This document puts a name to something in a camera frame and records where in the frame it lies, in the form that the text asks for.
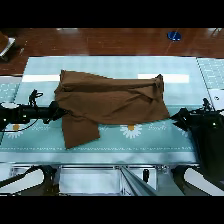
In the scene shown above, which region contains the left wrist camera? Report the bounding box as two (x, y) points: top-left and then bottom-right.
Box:
(27, 88), (45, 108)

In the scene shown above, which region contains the black garment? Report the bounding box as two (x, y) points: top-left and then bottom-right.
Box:
(191, 114), (224, 183)

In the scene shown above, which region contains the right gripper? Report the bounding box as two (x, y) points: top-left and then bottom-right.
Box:
(169, 106), (194, 132)

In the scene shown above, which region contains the silver frame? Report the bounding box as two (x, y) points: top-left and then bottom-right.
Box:
(0, 161), (224, 197)

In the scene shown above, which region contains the brown T-shirt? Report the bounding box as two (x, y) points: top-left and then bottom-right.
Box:
(53, 69), (171, 150)

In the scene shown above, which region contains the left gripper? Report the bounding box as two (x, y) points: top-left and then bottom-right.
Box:
(48, 100), (70, 125)

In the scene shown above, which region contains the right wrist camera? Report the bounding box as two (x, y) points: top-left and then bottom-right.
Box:
(200, 97), (215, 114)

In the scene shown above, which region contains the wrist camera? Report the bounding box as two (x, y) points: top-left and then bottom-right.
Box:
(200, 97), (215, 114)
(27, 88), (45, 108)

